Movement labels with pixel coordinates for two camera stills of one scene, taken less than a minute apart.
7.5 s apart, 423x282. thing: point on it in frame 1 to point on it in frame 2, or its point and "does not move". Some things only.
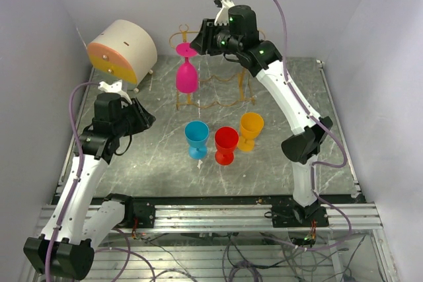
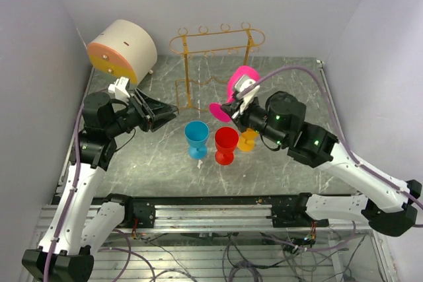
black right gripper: x=204 y=41 to x=233 y=109
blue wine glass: x=197 y=135 does not move
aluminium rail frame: x=235 y=239 does not move
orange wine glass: x=251 y=125 does not move
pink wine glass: x=186 y=77 to x=217 y=109
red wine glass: x=225 y=139 does not move
